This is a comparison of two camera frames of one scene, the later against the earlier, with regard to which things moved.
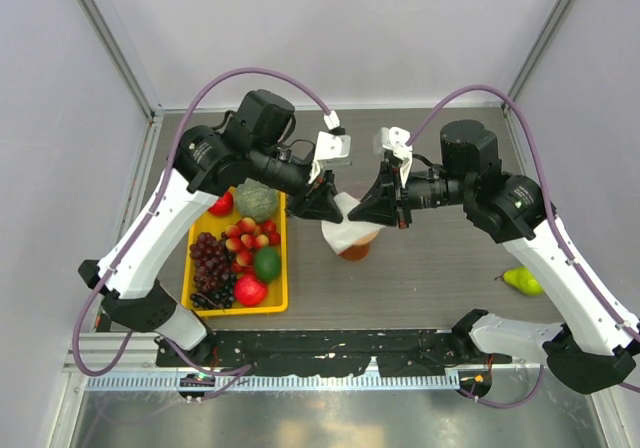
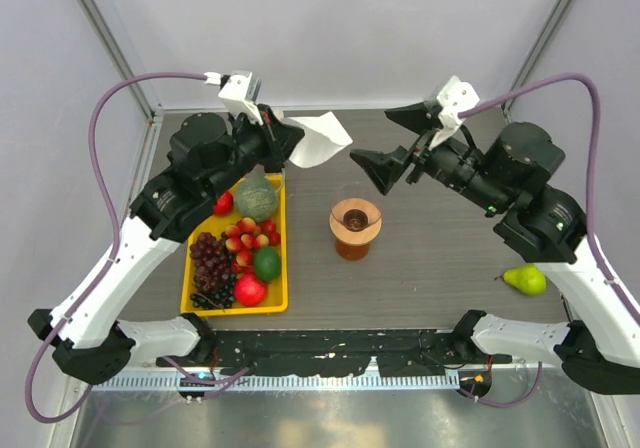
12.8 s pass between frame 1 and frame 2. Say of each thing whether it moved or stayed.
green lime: stayed
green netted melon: stayed
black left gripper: moved
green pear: stayed
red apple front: stayed
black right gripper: moved
